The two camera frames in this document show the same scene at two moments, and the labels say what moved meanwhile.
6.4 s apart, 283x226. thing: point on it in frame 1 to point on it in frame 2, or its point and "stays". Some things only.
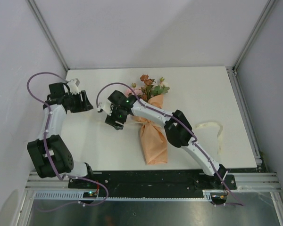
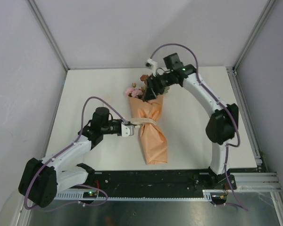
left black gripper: (87, 106) to (120, 121)
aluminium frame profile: (257, 181) stays
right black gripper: (112, 119) to (150, 94)
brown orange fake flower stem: (145, 91) stays
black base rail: (156, 180) stays
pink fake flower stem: (137, 92) stays
